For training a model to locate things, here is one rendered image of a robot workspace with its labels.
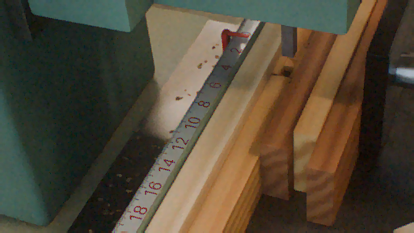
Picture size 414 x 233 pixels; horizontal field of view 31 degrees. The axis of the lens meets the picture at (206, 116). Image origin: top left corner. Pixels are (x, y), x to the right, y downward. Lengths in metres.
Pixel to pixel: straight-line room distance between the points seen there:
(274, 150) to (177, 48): 0.35
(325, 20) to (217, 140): 0.10
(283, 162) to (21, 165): 0.22
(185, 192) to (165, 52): 0.37
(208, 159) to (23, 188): 0.20
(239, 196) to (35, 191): 0.21
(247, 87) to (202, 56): 0.28
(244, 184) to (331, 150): 0.06
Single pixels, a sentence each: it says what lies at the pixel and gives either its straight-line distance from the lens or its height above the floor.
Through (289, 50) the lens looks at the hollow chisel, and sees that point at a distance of 0.54.
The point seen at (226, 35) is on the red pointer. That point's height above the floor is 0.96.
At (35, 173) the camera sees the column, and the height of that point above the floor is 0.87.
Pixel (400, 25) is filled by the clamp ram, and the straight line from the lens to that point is 0.50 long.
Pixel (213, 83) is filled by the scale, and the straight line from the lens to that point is 0.52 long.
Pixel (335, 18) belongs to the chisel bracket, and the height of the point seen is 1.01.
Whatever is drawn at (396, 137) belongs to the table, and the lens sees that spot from 0.56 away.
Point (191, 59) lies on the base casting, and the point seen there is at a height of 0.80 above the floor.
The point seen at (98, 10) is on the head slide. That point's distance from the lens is 0.50.
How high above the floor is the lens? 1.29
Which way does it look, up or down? 43 degrees down
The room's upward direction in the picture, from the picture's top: 7 degrees counter-clockwise
